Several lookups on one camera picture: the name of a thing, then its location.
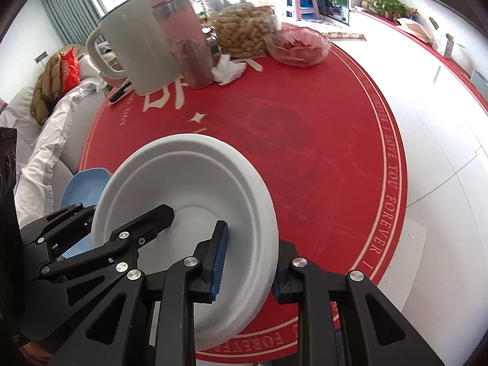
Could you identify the small cardboard box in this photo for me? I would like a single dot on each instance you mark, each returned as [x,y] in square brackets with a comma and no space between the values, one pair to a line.
[449,45]

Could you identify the crumpled white tissue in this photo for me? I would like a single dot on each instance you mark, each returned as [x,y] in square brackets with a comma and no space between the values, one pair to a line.
[228,70]

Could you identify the grey curtain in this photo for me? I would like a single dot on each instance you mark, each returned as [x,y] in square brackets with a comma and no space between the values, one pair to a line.
[76,11]

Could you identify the flat wooden stick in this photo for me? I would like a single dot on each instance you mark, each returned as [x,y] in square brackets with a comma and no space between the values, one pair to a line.
[252,64]

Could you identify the white kettle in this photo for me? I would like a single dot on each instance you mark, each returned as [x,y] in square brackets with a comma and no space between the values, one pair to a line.
[141,45]

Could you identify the red round table mat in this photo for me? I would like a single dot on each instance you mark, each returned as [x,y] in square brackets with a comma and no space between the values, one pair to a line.
[305,160]

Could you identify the clear jar of peanuts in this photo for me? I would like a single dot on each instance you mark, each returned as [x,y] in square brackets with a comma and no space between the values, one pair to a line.
[244,30]

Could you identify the pink thermos bottle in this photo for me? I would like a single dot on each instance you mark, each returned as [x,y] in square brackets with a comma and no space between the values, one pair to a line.
[183,34]

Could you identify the blue rectangular plate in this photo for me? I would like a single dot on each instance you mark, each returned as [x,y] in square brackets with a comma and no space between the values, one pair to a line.
[82,190]

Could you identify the beige paper bag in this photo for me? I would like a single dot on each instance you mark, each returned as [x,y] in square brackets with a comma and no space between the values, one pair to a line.
[414,29]

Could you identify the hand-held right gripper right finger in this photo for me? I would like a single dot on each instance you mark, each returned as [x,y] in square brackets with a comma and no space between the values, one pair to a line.
[277,291]

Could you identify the glass bowl of red candy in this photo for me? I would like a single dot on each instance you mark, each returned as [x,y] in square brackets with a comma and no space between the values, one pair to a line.
[297,47]

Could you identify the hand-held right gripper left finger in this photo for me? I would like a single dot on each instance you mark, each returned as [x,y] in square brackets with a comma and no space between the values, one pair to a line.
[221,261]

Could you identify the brown quilted cushion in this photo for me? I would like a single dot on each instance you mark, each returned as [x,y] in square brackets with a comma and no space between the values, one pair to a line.
[45,87]

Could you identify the long patterned box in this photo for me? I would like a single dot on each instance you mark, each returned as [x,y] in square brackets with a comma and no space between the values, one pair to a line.
[345,36]

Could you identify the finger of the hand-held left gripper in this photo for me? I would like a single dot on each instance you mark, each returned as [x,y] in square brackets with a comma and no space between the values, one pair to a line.
[57,223]
[156,217]

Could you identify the potted green plants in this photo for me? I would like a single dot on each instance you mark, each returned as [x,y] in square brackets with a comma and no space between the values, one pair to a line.
[387,4]

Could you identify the white sofa cover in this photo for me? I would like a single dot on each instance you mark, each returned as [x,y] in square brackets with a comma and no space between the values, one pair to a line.
[49,145]

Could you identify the wall switch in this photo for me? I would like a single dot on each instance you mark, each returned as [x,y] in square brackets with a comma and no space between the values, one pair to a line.
[41,57]

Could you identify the red cabinet runner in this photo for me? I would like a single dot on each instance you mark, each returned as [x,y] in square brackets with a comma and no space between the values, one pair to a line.
[423,42]

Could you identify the red cushion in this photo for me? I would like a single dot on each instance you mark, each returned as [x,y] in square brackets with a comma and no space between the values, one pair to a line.
[70,70]

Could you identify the small black object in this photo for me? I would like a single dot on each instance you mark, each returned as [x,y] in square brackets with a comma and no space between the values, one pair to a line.
[120,91]

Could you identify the pink plastic stool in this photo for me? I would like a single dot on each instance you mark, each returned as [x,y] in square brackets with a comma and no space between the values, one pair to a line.
[303,3]

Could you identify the pale green board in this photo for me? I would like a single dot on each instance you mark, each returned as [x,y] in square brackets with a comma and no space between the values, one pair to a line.
[479,85]

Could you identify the large white bowl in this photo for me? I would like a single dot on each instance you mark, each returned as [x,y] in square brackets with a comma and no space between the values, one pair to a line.
[213,183]

